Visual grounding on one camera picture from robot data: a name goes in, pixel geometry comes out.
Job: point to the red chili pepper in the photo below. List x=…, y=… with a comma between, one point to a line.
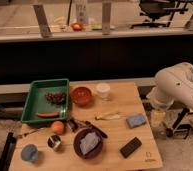
x=48, y=115

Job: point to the orange red bowl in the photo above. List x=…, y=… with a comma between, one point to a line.
x=81, y=96

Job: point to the blue sponge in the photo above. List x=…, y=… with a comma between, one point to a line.
x=136, y=120

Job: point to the black office chair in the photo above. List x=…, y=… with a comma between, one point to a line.
x=160, y=13

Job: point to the black chair beside table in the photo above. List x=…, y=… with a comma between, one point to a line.
x=7, y=150

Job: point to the red fruit on shelf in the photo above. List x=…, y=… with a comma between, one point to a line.
x=77, y=26

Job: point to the grey crumpled cloth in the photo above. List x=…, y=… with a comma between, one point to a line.
x=89, y=142

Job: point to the metal cup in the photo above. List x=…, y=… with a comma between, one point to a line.
x=54, y=142

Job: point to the orange fruit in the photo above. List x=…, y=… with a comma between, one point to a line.
x=58, y=127

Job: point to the white plastic cup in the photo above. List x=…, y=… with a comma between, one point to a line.
x=103, y=91

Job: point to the blue plastic cup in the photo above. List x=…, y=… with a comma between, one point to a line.
x=29, y=153

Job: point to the bunch of dark grapes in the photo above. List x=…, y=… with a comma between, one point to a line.
x=55, y=98

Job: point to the metal spoon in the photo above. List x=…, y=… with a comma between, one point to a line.
x=23, y=135

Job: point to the small black object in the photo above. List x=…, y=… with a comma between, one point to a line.
x=73, y=126

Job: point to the dark purple bowl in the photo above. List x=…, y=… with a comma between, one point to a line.
x=93, y=153

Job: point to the yellow banana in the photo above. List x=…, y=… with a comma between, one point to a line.
x=108, y=117

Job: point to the black remote control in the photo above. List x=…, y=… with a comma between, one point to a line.
x=130, y=147

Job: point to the green plastic tray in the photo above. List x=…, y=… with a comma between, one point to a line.
x=37, y=103

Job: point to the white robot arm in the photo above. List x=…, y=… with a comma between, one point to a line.
x=172, y=83

